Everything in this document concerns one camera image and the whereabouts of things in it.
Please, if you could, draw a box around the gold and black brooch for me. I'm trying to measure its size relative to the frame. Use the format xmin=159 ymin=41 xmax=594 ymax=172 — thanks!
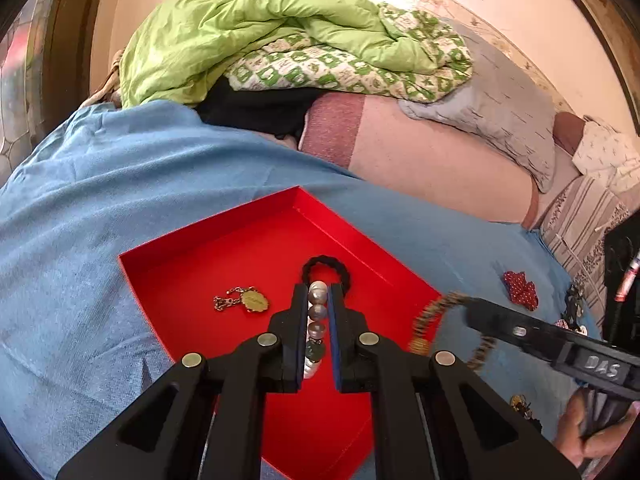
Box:
xmin=509 ymin=394 xmax=543 ymax=433

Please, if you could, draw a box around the dark jewelry pile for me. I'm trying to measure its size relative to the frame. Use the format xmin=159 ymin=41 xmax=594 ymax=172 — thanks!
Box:
xmin=557 ymin=282 xmax=591 ymax=333

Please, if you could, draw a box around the black cloth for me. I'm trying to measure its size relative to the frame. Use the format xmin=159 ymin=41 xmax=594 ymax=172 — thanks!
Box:
xmin=195 ymin=79 xmax=321 ymax=141

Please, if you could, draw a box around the black scrunchie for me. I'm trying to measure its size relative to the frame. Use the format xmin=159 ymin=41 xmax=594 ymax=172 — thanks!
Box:
xmin=301 ymin=255 xmax=351 ymax=291

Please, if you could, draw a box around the black bag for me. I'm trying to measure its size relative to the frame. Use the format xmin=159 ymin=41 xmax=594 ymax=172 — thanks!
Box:
xmin=600 ymin=220 xmax=640 ymax=346

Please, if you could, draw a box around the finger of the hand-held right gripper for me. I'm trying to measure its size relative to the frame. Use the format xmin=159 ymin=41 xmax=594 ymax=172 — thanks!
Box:
xmin=465 ymin=297 xmax=572 ymax=367

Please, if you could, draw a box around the glass window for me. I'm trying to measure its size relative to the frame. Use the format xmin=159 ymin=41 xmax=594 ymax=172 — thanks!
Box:
xmin=0 ymin=0 xmax=61 ymax=186

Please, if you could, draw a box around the maroon pillow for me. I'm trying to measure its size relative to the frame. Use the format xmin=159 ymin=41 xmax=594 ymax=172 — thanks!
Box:
xmin=552 ymin=111 xmax=586 ymax=156

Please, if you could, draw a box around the green patterned quilt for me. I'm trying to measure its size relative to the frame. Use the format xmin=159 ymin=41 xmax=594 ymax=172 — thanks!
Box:
xmin=119 ymin=0 xmax=473 ymax=108

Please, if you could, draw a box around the striped bed sheet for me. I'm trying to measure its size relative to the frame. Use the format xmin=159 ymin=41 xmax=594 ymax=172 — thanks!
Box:
xmin=540 ymin=172 xmax=636 ymax=311

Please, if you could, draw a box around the grey pillow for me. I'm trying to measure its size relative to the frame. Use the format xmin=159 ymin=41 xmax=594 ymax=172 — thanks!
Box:
xmin=397 ymin=17 xmax=557 ymax=193

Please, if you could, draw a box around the red patterned scrunchie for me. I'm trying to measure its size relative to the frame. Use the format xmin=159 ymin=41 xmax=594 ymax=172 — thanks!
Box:
xmin=502 ymin=270 xmax=540 ymax=309

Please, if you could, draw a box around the pink blanket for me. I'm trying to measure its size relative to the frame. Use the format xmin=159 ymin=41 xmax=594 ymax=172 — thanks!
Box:
xmin=299 ymin=94 xmax=541 ymax=228

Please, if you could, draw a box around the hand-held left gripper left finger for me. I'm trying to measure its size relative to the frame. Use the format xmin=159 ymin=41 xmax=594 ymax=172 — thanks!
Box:
xmin=56 ymin=282 xmax=310 ymax=480

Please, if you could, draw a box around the red tray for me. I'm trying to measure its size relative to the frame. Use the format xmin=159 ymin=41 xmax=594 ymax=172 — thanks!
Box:
xmin=118 ymin=186 xmax=443 ymax=477

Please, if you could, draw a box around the blue cloth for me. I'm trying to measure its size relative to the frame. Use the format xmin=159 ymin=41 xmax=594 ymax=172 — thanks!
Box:
xmin=0 ymin=100 xmax=603 ymax=480

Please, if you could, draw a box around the person's right hand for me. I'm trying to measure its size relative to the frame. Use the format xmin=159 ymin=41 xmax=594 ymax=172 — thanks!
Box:
xmin=552 ymin=390 xmax=640 ymax=471

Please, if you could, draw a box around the leopard beaded bracelet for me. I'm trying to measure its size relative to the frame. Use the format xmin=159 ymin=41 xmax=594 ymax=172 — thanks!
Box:
xmin=409 ymin=291 xmax=497 ymax=372

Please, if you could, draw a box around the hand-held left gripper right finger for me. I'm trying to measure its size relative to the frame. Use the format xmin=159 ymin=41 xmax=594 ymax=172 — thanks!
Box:
xmin=327 ymin=284 xmax=581 ymax=480

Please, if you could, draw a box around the gold pendant chain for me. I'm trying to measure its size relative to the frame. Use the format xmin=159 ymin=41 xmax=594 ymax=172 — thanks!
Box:
xmin=213 ymin=285 xmax=269 ymax=314

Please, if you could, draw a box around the pink tube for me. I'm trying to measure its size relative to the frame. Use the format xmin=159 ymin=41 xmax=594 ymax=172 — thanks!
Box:
xmin=614 ymin=247 xmax=640 ymax=303

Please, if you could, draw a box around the white patterned pillow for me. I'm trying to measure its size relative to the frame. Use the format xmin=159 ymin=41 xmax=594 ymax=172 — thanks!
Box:
xmin=571 ymin=117 xmax=640 ymax=196

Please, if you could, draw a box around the large pearl bracelet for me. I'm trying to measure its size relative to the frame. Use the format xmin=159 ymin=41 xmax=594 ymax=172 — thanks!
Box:
xmin=300 ymin=281 xmax=329 ymax=380

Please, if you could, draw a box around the wooden window frame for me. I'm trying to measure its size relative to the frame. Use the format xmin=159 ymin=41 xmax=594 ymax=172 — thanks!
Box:
xmin=45 ymin=0 xmax=116 ymax=111

